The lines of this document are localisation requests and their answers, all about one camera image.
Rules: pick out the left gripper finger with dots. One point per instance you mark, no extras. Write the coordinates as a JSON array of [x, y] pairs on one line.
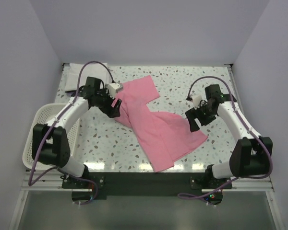
[[114, 112], [117, 103]]

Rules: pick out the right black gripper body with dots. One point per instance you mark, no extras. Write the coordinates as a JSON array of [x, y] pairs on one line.
[[198, 115]]

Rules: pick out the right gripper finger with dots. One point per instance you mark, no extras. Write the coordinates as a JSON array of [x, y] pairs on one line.
[[204, 119], [191, 117]]

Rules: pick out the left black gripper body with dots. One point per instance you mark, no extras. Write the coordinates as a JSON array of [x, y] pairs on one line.
[[110, 108]]

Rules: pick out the pink t shirt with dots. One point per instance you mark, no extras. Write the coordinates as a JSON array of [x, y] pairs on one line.
[[164, 137]]

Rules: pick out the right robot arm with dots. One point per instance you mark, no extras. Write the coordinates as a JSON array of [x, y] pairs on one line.
[[251, 156]]

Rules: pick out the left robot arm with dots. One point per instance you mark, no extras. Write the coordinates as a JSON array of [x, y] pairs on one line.
[[50, 140]]

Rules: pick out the folded purple t shirt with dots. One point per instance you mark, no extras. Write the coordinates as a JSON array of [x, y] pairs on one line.
[[71, 94]]

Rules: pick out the folded white t shirt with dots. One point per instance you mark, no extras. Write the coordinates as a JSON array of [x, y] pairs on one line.
[[91, 70]]

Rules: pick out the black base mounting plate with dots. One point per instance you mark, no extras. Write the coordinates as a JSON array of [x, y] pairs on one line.
[[188, 185]]

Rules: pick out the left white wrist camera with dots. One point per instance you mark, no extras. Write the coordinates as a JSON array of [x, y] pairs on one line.
[[113, 88]]

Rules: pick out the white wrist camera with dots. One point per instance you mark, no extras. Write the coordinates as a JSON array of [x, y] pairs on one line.
[[113, 88], [195, 99]]

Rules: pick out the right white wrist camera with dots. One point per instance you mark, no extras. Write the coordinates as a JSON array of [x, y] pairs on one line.
[[195, 99]]

